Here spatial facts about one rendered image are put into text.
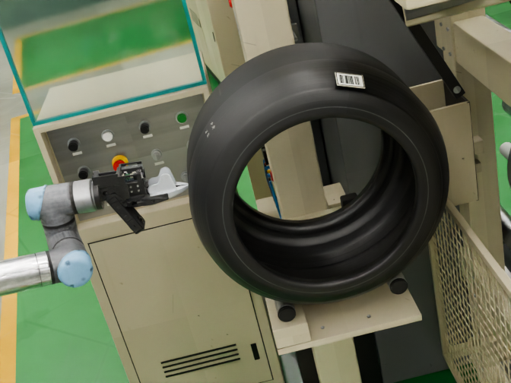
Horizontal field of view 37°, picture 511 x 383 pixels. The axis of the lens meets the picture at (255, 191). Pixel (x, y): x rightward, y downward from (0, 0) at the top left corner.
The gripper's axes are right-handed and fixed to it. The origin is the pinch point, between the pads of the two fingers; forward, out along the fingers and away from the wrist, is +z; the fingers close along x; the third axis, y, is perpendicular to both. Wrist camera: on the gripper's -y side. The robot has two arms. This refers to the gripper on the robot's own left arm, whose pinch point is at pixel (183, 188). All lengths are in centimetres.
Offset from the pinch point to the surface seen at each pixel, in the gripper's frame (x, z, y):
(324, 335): -8, 28, -42
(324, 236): 15.2, 33.9, -28.0
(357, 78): -9.9, 40.0, 24.0
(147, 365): 62, -27, -98
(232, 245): -12.7, 9.0, -9.3
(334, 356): 28, 36, -80
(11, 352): 135, -99, -136
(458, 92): 22, 73, 5
